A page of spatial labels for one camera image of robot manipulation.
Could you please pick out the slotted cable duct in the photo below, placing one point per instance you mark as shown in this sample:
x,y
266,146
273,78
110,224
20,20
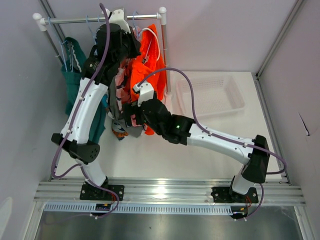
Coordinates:
x,y
133,208

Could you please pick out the silver white clothes rack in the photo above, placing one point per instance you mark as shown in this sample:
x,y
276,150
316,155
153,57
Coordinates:
x,y
161,16

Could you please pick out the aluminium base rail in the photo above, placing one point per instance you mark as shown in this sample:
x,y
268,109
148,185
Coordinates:
x,y
168,191

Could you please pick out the white plastic basket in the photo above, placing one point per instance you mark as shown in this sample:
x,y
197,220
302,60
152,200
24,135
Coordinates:
x,y
214,96

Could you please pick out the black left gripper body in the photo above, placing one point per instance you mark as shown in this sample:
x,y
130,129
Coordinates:
x,y
129,49

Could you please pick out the blue orange patterned shorts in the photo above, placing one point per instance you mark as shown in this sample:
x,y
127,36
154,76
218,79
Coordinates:
x,y
117,128

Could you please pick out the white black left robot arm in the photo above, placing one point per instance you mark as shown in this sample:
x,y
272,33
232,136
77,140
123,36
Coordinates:
x,y
74,137

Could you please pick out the grey shorts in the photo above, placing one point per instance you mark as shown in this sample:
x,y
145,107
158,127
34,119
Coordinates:
x,y
134,131

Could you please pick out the pink shark print shorts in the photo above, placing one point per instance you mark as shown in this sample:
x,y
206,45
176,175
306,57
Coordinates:
x,y
122,82

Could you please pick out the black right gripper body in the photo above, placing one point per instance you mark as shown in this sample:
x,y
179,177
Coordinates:
x,y
130,109

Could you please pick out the teal green shorts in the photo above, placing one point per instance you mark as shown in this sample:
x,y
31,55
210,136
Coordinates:
x,y
72,73

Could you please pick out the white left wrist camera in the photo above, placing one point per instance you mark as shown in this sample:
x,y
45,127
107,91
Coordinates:
x,y
117,21

